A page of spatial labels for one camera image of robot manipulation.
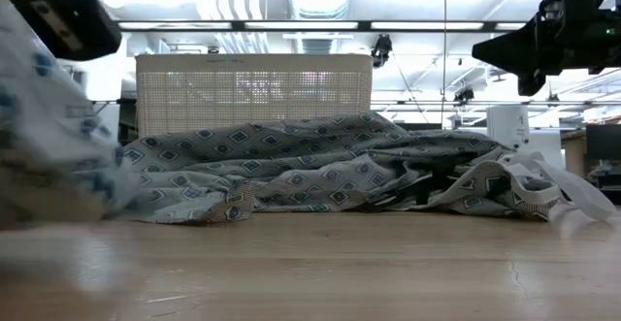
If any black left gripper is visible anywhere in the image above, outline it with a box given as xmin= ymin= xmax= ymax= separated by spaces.
xmin=0 ymin=0 xmax=123 ymax=63

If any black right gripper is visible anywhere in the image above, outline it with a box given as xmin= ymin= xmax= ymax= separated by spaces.
xmin=471 ymin=0 xmax=621 ymax=97

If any patterned cloth pack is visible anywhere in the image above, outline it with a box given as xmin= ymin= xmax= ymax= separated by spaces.
xmin=0 ymin=0 xmax=145 ymax=228

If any white plastic basket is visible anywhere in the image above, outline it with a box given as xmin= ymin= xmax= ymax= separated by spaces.
xmin=135 ymin=52 xmax=375 ymax=139

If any white box device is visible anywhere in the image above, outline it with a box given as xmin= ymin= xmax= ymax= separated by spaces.
xmin=486 ymin=104 xmax=532 ymax=150

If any black monitor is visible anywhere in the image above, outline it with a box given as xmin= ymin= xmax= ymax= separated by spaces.
xmin=584 ymin=123 xmax=621 ymax=162

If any black overhead beam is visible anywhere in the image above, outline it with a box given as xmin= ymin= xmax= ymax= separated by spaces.
xmin=115 ymin=18 xmax=531 ymax=33

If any grey patterned hospital gown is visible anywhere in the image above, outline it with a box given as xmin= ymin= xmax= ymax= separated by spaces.
xmin=119 ymin=111 xmax=617 ymax=225

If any black hanging camera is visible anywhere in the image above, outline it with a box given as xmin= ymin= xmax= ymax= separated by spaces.
xmin=370 ymin=33 xmax=394 ymax=69

